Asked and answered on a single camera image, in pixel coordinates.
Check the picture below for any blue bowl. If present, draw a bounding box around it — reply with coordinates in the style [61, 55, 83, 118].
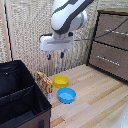
[56, 86, 77, 105]

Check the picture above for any granola bar box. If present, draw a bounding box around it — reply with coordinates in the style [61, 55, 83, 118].
[35, 70, 54, 96]

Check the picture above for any brown drawer cabinet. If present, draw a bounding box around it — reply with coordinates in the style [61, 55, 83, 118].
[86, 9, 128, 83]

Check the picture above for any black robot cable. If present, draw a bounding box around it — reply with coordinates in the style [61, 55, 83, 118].
[73, 17, 128, 42]

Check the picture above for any black fabric storage bin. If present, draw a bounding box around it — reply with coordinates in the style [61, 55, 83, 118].
[0, 59, 53, 128]

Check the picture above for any yellow bowl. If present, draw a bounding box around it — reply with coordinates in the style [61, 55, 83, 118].
[52, 74, 70, 89]

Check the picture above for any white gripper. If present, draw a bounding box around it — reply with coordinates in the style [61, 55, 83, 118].
[39, 32, 76, 62]

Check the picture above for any silver drawer handle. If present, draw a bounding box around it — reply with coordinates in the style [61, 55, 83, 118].
[105, 28, 128, 37]
[96, 55, 121, 67]

